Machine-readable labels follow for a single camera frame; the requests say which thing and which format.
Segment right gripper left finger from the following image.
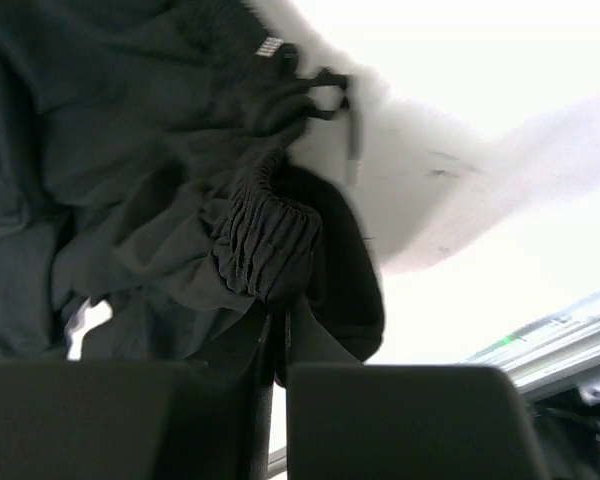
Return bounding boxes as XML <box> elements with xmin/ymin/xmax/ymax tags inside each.
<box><xmin>0</xmin><ymin>299</ymin><xmax>274</xmax><ymax>480</ymax></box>

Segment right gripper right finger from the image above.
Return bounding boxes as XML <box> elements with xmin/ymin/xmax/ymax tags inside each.
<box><xmin>279</xmin><ymin>294</ymin><xmax>551</xmax><ymax>480</ymax></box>

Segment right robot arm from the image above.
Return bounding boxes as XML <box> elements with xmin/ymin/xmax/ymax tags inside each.
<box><xmin>0</xmin><ymin>303</ymin><xmax>600</xmax><ymax>479</ymax></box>

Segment black trousers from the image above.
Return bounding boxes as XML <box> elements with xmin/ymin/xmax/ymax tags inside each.
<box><xmin>0</xmin><ymin>0</ymin><xmax>386</xmax><ymax>364</ymax></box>

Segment right aluminium rail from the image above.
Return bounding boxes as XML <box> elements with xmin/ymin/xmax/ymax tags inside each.
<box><xmin>463</xmin><ymin>291</ymin><xmax>600</xmax><ymax>396</ymax></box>

